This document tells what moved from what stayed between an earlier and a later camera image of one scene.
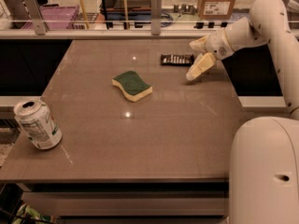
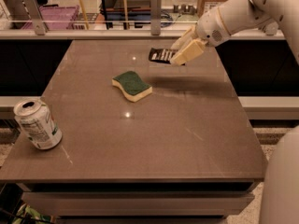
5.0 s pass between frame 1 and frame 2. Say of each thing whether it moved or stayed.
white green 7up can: stayed
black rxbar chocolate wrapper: moved
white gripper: moved
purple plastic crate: stayed
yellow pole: stayed
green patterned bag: stayed
